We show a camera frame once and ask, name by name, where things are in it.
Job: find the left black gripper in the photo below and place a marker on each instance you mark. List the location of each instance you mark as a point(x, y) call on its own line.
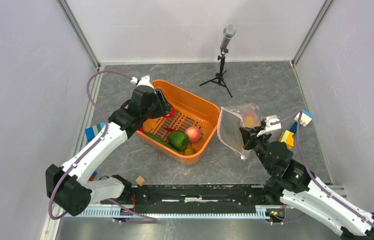
point(165, 106)

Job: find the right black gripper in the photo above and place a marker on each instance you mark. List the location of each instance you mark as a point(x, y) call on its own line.
point(247, 135)

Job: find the red toy chili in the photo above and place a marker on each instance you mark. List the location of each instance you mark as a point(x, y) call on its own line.
point(170, 114)

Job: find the clear pink-dotted zip bag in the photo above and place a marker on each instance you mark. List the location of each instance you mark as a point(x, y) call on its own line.
point(230, 120)

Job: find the orange plastic basket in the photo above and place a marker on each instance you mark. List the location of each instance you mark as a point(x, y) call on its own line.
point(190, 110)

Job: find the pink toy peach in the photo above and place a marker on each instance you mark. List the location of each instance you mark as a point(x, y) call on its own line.
point(193, 133)

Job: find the yellow toy corn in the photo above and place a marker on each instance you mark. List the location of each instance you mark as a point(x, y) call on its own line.
point(237, 146)

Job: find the yellow toy lemon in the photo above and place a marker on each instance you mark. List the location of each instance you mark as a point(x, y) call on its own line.
point(251, 121)

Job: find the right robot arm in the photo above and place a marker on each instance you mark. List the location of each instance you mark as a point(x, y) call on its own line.
point(291, 183)

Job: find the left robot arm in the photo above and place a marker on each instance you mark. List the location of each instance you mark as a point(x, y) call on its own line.
point(68, 185)

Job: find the green toy cucumber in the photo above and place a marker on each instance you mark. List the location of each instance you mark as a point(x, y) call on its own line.
point(161, 141)

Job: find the green toy bell pepper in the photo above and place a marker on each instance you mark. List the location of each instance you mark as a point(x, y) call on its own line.
point(178, 140)

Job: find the olive toy fruit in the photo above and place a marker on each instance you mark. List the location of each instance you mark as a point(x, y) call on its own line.
point(189, 151)

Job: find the blue white toy brick stack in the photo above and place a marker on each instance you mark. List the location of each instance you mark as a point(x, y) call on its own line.
point(305, 119)

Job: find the small wooden cube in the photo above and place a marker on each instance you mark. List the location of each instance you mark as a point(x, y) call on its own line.
point(140, 180)

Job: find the blue green striped brick stack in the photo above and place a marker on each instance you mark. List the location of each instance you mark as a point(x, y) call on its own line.
point(93, 131)

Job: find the microphone on black tripod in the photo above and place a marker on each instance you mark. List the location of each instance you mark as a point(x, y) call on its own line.
point(229, 33)

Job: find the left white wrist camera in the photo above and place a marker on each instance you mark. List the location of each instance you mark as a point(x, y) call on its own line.
point(145, 81)

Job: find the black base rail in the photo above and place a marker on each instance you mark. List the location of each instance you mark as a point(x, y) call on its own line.
point(197, 198)

